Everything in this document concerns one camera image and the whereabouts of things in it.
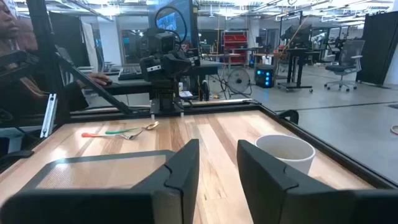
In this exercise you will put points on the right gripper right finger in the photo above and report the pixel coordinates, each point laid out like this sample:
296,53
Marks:
267,193

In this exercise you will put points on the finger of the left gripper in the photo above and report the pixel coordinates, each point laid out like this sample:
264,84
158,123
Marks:
163,70
180,65

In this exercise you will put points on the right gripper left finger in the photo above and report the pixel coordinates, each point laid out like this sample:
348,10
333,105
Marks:
183,174

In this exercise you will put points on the white paper cup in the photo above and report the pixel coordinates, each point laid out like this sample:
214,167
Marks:
298,165

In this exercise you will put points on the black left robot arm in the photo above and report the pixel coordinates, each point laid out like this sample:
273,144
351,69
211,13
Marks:
164,93

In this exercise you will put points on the black keyboard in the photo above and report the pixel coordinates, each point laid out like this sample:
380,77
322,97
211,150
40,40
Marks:
130,73

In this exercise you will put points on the office desk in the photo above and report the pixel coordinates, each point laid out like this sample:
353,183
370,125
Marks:
130,87

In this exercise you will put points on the black computer mouse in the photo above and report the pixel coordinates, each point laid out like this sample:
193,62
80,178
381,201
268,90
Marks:
109,82

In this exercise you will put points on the computer monitor with blue screen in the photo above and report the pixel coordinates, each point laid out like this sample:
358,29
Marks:
186,18

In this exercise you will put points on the person's hand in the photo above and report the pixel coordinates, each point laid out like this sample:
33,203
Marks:
98,77

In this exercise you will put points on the shelf with red bins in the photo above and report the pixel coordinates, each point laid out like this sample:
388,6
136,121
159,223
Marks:
234,40

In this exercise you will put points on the round floor fan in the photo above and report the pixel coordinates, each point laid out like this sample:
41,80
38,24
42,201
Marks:
238,80

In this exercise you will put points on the computer tower with blue lights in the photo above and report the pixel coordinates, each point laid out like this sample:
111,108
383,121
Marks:
264,77

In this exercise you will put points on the translucent baking mat, dark border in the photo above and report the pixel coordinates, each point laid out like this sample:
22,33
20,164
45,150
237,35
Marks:
93,171

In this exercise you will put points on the silver aluminium extrusion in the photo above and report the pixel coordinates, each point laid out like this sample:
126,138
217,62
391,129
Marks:
49,115

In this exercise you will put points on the black standing desk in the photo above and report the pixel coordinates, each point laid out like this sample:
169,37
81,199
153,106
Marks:
295,67

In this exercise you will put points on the person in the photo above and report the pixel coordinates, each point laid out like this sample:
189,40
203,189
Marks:
12,25

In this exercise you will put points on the grey mesh office chair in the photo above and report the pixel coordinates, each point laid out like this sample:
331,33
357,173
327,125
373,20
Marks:
349,53

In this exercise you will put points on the tall black partition panel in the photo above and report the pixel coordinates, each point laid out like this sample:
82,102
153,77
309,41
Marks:
377,46

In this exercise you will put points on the black aluminium table frame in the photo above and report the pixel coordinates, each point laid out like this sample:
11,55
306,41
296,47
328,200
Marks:
342,157

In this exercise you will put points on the black camera support frame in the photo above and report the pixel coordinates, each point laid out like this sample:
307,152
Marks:
43,46

